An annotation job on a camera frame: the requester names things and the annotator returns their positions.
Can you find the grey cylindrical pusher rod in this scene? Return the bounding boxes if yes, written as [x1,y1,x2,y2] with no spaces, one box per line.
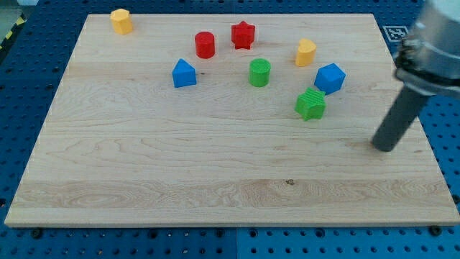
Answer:
[372,86,430,152]

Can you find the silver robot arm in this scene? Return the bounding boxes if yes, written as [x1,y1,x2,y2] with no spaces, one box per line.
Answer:
[372,0,459,152]

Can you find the blue cube block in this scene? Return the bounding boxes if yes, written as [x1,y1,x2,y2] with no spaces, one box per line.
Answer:
[314,63,346,95]

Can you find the green star block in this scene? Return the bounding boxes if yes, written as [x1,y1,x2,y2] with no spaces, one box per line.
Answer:
[295,88,326,121]

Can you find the red star block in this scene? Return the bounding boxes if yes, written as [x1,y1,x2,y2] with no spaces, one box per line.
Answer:
[231,21,256,50]

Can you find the white fiducial marker tag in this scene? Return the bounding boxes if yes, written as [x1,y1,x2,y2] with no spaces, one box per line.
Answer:
[382,25,408,42]

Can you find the yellow half-round block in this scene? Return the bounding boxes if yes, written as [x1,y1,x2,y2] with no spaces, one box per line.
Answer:
[295,38,317,67]

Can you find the green cylinder block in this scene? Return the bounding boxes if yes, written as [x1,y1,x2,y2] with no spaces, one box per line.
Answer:
[249,58,271,87]

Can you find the red cylinder block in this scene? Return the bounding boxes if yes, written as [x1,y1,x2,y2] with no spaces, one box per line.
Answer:
[195,32,216,59]

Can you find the blue pentagon house block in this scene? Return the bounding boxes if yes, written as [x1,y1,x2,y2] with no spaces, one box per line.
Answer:
[172,58,197,88]

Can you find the wooden board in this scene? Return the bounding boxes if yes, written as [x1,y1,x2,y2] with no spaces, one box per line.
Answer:
[5,14,459,228]

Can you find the yellow hexagon block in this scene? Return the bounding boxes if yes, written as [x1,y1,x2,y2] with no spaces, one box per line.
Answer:
[110,9,133,35]

